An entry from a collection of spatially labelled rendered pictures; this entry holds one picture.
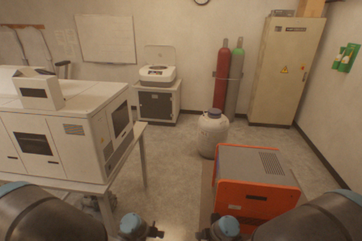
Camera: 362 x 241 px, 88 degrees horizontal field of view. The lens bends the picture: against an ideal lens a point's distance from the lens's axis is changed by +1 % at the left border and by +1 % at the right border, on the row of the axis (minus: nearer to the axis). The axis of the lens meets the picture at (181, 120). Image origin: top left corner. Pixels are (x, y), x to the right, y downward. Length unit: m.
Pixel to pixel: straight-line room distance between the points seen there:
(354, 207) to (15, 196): 0.69
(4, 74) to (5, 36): 3.95
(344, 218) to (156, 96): 3.24
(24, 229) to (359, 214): 0.63
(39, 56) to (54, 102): 4.00
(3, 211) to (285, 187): 1.09
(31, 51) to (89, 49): 1.29
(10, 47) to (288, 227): 5.58
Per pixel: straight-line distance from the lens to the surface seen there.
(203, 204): 1.50
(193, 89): 4.05
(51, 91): 1.20
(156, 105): 3.58
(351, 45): 3.46
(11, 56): 5.69
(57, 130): 1.30
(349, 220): 0.51
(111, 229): 1.77
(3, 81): 1.68
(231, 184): 1.10
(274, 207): 1.26
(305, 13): 3.75
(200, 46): 3.86
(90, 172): 1.39
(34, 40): 5.16
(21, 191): 0.55
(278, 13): 3.68
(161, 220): 2.28
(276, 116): 4.06
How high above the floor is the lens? 1.89
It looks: 28 degrees down
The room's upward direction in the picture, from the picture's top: 1 degrees clockwise
